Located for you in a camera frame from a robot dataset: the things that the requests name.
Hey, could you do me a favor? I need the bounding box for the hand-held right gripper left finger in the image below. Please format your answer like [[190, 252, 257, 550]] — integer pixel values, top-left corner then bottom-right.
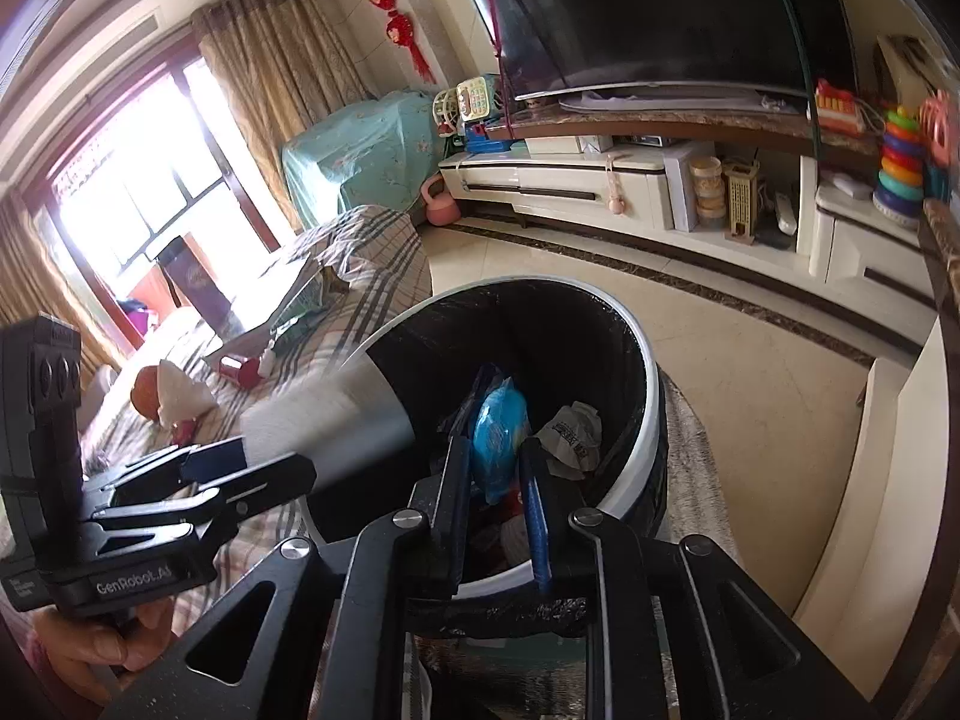
[[97, 437, 471, 720]]

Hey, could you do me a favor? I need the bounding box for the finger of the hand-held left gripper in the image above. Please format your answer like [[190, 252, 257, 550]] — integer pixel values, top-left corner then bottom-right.
[[90, 452, 317, 545], [81, 437, 250, 509]]

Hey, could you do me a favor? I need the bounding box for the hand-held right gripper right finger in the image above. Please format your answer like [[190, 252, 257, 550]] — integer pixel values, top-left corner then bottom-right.
[[520, 437, 878, 720]]

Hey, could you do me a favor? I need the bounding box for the white paper roll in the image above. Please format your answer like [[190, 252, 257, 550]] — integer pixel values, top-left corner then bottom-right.
[[244, 356, 416, 493]]

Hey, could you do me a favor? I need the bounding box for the blue plastic packet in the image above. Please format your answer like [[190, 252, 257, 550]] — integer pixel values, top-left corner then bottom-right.
[[471, 379, 533, 508]]

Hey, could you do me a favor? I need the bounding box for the person's left hand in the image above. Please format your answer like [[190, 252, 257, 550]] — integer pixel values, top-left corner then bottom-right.
[[30, 595, 182, 707]]

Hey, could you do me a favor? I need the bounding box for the red wrapper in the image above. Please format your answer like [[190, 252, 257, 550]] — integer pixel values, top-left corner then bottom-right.
[[480, 491, 527, 541]]

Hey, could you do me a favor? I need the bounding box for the orange white plush toy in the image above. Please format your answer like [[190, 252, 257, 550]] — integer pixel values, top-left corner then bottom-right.
[[131, 360, 219, 430]]

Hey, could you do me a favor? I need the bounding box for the small red white bottle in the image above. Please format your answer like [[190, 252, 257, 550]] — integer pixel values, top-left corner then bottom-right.
[[220, 351, 279, 390]]

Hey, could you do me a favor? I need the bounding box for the crumpled white paper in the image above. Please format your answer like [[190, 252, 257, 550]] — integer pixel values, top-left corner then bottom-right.
[[534, 401, 604, 482]]

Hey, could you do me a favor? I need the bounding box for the beige patterned curtain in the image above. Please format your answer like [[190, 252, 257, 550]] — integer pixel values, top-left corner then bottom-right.
[[191, 0, 377, 235], [0, 191, 115, 370]]

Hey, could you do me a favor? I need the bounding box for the grey patterned cloth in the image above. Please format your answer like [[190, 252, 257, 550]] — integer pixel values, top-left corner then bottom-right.
[[652, 379, 744, 565]]

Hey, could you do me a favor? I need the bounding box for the dark purple cup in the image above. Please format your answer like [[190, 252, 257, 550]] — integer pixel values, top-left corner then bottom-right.
[[156, 236, 245, 339]]

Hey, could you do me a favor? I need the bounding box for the green white plastic bag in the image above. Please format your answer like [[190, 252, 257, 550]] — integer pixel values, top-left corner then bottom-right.
[[270, 270, 347, 339]]

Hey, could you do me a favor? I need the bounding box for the black bin with white rim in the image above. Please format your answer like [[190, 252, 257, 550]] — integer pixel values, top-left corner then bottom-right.
[[307, 286, 668, 638]]

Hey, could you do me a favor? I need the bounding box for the plaid covered sofa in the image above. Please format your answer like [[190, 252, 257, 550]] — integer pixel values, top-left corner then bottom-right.
[[75, 206, 434, 601]]

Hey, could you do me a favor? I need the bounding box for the red framed window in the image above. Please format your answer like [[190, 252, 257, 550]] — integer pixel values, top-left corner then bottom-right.
[[45, 45, 290, 350]]

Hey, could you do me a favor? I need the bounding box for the pink kettlebell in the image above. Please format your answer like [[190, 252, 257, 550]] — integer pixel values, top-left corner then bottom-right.
[[422, 174, 461, 228]]

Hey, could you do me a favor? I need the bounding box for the teal floral furniture cover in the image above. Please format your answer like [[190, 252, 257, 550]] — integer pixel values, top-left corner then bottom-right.
[[283, 90, 445, 235]]

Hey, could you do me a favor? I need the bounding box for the pink hanging toy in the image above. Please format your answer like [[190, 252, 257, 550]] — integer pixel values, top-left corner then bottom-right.
[[606, 154, 630, 218]]

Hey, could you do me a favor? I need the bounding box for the white television cabinet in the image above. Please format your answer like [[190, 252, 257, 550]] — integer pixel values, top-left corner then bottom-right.
[[439, 101, 938, 347]]

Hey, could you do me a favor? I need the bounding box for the white flat box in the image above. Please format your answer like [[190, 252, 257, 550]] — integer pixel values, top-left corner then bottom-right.
[[664, 146, 699, 233]]

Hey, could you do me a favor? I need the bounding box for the marble top side cabinet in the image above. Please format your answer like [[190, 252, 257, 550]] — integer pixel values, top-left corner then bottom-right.
[[795, 199, 960, 700]]

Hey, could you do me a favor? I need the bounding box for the stack of yellow containers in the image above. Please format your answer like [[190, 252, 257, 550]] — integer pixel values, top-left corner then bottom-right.
[[688, 156, 727, 230]]

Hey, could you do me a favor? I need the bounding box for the blue toy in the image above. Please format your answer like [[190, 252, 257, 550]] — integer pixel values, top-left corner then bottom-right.
[[465, 126, 520, 159]]

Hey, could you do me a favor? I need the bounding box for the wooden lantern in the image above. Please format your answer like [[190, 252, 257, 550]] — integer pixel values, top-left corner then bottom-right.
[[724, 161, 763, 245]]

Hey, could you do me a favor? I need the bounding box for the green white toy wheel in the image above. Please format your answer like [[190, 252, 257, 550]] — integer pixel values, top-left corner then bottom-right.
[[433, 88, 461, 138]]

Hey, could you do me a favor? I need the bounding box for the red hanging decoration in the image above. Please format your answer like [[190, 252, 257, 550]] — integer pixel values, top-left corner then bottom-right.
[[341, 0, 435, 85]]

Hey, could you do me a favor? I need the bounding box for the red toy telephone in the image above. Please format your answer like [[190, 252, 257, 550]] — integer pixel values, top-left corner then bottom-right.
[[814, 79, 871, 138]]

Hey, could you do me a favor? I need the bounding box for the black flat television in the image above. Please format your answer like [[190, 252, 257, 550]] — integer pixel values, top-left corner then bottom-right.
[[452, 0, 860, 103]]

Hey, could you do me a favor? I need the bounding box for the pink plastic toy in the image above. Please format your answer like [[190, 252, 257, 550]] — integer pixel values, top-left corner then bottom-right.
[[921, 90, 960, 167]]

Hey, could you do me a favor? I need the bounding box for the rainbow stacking ring toy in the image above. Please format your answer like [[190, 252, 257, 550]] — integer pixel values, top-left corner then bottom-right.
[[872, 105, 928, 228]]

